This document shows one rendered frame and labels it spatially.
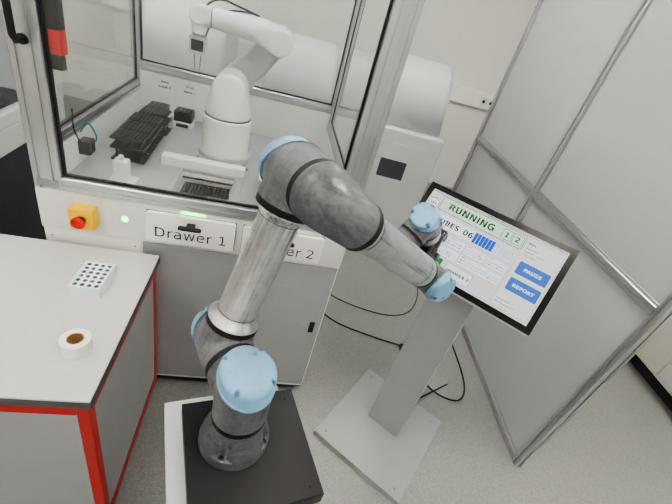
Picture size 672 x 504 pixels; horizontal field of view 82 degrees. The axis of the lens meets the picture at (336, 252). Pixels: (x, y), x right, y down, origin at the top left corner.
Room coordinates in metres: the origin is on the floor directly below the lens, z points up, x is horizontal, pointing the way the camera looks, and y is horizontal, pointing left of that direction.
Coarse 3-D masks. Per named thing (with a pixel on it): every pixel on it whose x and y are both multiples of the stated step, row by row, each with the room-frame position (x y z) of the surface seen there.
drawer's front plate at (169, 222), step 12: (156, 216) 1.04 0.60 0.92; (168, 216) 1.05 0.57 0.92; (180, 216) 1.06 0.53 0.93; (168, 228) 1.05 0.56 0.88; (204, 228) 1.08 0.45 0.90; (216, 228) 1.09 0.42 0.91; (228, 228) 1.10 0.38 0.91; (156, 240) 1.04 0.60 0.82; (168, 240) 1.05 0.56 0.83; (180, 240) 1.06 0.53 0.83; (204, 240) 1.08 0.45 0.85; (216, 240) 1.09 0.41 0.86; (228, 240) 1.10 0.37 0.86
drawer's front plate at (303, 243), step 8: (248, 232) 1.11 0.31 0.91; (296, 240) 1.16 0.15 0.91; (304, 240) 1.16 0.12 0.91; (312, 240) 1.17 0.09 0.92; (320, 240) 1.18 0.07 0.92; (296, 248) 1.16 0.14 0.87; (304, 248) 1.17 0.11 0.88; (312, 248) 1.17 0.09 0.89; (320, 248) 1.18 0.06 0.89; (288, 256) 1.15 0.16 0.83; (304, 256) 1.17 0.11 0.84; (312, 256) 1.18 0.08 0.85; (320, 256) 1.18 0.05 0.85
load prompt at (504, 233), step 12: (444, 204) 1.28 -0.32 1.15; (456, 204) 1.28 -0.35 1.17; (456, 216) 1.24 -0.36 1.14; (468, 216) 1.24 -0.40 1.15; (480, 216) 1.24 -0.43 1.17; (480, 228) 1.20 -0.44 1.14; (492, 228) 1.20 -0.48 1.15; (504, 228) 1.20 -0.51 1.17; (504, 240) 1.17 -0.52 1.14; (516, 240) 1.16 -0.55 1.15
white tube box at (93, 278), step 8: (88, 264) 0.86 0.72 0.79; (96, 264) 0.87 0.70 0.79; (104, 264) 0.88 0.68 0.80; (112, 264) 0.89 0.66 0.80; (80, 272) 0.82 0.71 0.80; (88, 272) 0.83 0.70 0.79; (96, 272) 0.84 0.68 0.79; (104, 272) 0.84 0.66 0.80; (112, 272) 0.86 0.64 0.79; (72, 280) 0.78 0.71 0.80; (80, 280) 0.79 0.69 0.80; (88, 280) 0.79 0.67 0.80; (96, 280) 0.80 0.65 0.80; (104, 280) 0.81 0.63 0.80; (72, 288) 0.75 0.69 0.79; (80, 288) 0.76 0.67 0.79; (88, 288) 0.76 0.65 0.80; (96, 288) 0.77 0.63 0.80; (104, 288) 0.80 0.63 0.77; (80, 296) 0.76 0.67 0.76; (88, 296) 0.76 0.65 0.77; (96, 296) 0.77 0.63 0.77
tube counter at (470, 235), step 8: (464, 232) 1.20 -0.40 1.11; (472, 232) 1.20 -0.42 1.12; (472, 240) 1.18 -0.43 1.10; (480, 240) 1.17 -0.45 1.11; (488, 240) 1.17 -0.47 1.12; (488, 248) 1.15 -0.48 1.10; (496, 248) 1.15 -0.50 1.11; (504, 248) 1.15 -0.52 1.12; (504, 256) 1.13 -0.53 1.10; (512, 256) 1.13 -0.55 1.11
